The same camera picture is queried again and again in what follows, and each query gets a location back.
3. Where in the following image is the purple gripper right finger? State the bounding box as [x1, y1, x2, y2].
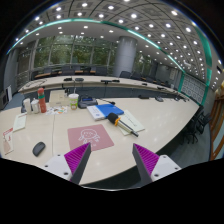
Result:
[131, 143, 182, 186]

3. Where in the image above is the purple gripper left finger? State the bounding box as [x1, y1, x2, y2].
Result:
[43, 143, 92, 185]

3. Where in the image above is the pink mouse pad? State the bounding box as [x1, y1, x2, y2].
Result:
[68, 124, 114, 151]

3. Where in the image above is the dark grey computer mouse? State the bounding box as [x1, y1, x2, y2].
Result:
[32, 142, 46, 157]

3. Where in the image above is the white paper sheet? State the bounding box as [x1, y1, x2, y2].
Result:
[119, 110, 145, 132]

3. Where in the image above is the blue book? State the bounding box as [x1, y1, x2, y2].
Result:
[87, 104, 124, 120]

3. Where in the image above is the colourful sticker sheet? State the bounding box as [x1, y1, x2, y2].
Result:
[46, 106, 68, 115]

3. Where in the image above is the black handheld microphone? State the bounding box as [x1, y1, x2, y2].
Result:
[107, 113, 139, 137]

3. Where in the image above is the black conference desk unit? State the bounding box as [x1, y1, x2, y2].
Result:
[78, 97, 98, 109]

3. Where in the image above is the white green paper cup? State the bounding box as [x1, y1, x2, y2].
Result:
[69, 93, 79, 110]

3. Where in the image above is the black office chair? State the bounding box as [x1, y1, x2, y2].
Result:
[197, 114, 211, 134]

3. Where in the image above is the cream paper box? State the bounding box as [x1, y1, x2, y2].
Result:
[49, 90, 69, 107]

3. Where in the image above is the silver metal canister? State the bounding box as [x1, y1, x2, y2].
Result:
[31, 98, 40, 114]

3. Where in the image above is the white booklet left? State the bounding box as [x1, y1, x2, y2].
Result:
[13, 113, 27, 131]

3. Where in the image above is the red white leaflet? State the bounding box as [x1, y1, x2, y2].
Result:
[3, 128, 13, 155]

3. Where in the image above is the long curved conference desk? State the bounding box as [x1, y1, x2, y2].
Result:
[18, 76, 185, 98]

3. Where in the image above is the red thermos bottle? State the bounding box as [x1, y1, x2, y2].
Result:
[37, 88, 47, 113]

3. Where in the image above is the grey round pillar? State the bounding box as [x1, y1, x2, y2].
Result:
[113, 36, 137, 77]

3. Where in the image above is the wooden door frame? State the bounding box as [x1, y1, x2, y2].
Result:
[210, 86, 224, 160]

